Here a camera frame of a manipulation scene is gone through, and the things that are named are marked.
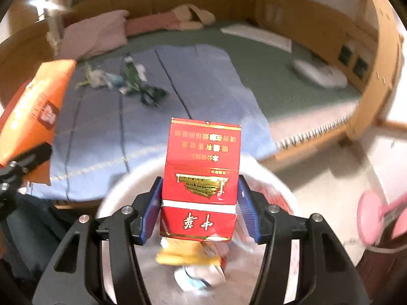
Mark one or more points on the clear plastic wrapper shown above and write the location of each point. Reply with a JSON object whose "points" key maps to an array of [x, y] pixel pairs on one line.
{"points": [[97, 78]]}

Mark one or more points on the dark wooden furniture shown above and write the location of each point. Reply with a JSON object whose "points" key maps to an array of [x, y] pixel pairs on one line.
{"points": [[381, 267]]}

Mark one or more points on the blue face mask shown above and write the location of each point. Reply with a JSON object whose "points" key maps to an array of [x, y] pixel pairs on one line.
{"points": [[114, 81]]}

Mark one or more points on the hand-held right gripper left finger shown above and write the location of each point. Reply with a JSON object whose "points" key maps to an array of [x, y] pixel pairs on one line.
{"points": [[151, 209]]}

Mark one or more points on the pink pillow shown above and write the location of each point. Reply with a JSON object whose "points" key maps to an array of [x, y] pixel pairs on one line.
{"points": [[95, 33]]}

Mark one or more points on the person's leg in jeans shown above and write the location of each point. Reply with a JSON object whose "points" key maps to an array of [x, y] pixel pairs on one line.
{"points": [[38, 238]]}

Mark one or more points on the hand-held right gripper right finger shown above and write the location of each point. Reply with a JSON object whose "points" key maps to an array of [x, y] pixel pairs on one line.
{"points": [[249, 209]]}

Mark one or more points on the green mattress mat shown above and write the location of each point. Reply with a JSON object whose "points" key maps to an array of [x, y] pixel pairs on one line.
{"points": [[260, 79]]}

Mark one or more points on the red cigarette pack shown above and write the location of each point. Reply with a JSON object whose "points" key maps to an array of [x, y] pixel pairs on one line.
{"points": [[200, 171]]}

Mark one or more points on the white lined trash basket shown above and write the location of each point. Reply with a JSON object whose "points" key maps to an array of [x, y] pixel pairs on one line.
{"points": [[279, 197]]}

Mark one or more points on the yellow snack packet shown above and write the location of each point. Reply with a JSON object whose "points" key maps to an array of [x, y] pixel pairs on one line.
{"points": [[184, 254]]}

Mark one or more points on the white flat board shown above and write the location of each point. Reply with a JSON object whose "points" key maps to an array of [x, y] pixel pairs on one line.
{"points": [[254, 36]]}

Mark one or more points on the orange packet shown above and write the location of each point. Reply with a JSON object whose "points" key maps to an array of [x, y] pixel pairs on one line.
{"points": [[35, 108]]}

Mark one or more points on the white plastic basket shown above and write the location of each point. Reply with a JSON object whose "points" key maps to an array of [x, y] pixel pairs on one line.
{"points": [[108, 203]]}

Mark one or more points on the white patterned mattress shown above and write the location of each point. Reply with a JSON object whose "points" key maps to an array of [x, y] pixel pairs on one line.
{"points": [[318, 124]]}

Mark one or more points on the wooden bed frame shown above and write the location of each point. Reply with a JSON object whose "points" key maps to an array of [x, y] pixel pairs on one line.
{"points": [[318, 16]]}

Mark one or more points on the pink fan base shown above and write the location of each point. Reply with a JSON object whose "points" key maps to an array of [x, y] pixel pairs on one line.
{"points": [[368, 216]]}

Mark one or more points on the white massager device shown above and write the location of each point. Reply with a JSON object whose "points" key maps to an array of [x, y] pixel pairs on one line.
{"points": [[318, 73]]}

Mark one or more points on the dark green wrapper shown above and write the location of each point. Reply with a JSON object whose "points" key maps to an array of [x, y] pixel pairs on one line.
{"points": [[152, 97]]}

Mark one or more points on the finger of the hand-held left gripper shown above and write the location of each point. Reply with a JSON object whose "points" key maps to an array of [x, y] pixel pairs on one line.
{"points": [[31, 160]]}

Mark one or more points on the blue striped blanket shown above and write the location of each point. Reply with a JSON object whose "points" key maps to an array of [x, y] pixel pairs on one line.
{"points": [[105, 139]]}

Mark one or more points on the white ointment box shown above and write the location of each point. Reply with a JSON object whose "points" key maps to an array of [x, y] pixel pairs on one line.
{"points": [[197, 276]]}

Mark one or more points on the crushed green bottle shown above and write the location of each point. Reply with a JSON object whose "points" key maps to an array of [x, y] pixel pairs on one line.
{"points": [[130, 76]]}

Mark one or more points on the striped plush toy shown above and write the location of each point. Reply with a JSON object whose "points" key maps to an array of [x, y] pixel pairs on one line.
{"points": [[152, 22]]}

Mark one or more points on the green paper strip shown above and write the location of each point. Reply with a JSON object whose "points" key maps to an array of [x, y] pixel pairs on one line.
{"points": [[84, 81]]}

